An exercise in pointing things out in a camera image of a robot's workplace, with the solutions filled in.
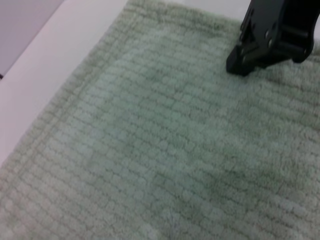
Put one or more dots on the light green ribbed towel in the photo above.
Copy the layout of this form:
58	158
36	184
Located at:
150	150

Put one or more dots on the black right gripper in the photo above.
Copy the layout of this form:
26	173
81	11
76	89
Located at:
287	12

